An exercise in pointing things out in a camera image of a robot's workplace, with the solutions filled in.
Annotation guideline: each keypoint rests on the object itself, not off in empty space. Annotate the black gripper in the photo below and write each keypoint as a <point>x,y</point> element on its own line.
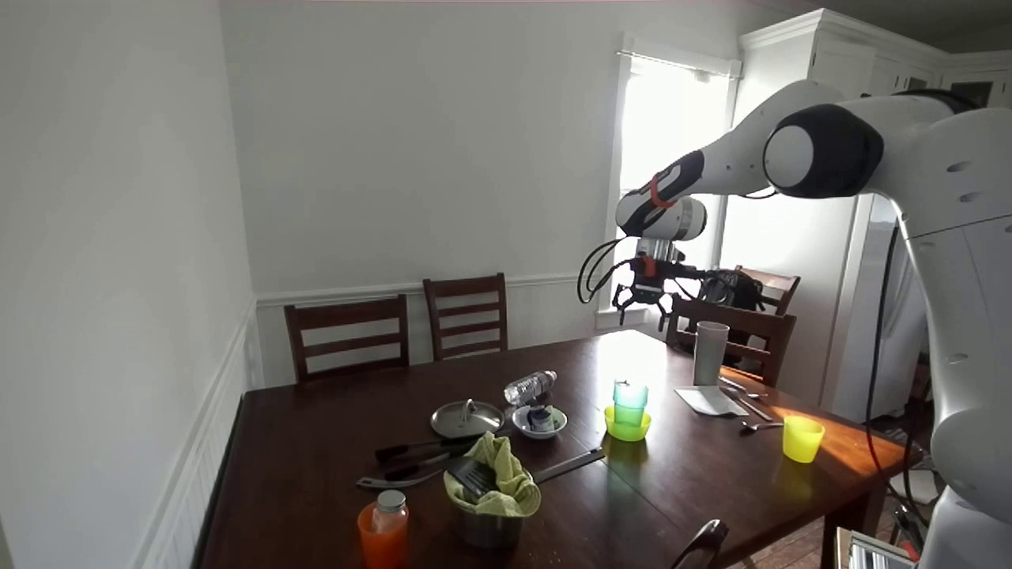
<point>651,276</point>

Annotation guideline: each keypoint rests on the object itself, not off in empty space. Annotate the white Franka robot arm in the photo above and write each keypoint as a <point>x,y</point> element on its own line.
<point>970,178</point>

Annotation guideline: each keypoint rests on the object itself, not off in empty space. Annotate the translucent green cup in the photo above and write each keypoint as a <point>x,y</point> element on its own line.
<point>629,403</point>

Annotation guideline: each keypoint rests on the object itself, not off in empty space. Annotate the yellow plastic cup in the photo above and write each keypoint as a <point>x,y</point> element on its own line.
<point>802,442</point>

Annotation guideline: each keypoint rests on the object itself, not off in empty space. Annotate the white tumbler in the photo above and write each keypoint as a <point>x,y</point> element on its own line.
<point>708,357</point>

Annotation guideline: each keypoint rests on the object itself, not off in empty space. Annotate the black bag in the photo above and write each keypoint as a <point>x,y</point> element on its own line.
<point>731,290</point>

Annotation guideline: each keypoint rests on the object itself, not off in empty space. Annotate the white paper napkin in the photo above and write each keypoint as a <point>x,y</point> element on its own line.
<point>704,403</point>

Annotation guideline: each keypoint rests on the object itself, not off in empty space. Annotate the silver metal utensil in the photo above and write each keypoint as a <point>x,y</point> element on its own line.
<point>748,403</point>

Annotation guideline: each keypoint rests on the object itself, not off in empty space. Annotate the clear plastic water bottle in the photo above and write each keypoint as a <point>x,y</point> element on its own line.
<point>530,388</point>

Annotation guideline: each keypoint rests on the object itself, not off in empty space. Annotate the white refrigerator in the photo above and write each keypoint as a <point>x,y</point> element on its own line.
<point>802,318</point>

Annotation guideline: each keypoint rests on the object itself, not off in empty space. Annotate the white bowl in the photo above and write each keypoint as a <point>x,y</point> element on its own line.
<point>539,424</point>

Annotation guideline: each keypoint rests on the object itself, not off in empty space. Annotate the bright window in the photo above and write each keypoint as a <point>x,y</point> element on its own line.
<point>669,136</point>

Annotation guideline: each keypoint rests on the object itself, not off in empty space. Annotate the metal pot lid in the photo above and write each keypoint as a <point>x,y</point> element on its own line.
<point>462,419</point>

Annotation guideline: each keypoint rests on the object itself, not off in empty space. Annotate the yellow-green cloth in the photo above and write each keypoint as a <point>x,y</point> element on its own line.
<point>507,476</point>

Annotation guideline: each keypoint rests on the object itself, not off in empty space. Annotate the metal pot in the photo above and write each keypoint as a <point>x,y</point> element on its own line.
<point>490,528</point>

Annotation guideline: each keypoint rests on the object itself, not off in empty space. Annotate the black spatula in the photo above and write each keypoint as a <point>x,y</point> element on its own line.
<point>405,456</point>

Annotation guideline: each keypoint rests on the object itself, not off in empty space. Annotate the tall white cabinet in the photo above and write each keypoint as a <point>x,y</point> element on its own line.
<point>809,52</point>

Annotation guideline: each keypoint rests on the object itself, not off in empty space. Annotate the dark metal ladle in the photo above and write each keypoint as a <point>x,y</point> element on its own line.
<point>395,483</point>

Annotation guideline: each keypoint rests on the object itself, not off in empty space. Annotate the robot mounting stand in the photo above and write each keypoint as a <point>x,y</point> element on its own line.
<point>872,550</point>

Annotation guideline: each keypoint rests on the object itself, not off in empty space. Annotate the orange juice bottle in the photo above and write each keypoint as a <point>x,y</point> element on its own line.
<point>382,535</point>

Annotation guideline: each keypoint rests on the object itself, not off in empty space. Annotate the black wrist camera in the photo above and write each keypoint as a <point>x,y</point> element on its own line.
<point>674,276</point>

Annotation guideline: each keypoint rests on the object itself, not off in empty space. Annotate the white glass-door wall cabinet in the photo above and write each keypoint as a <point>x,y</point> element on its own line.
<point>980,79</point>

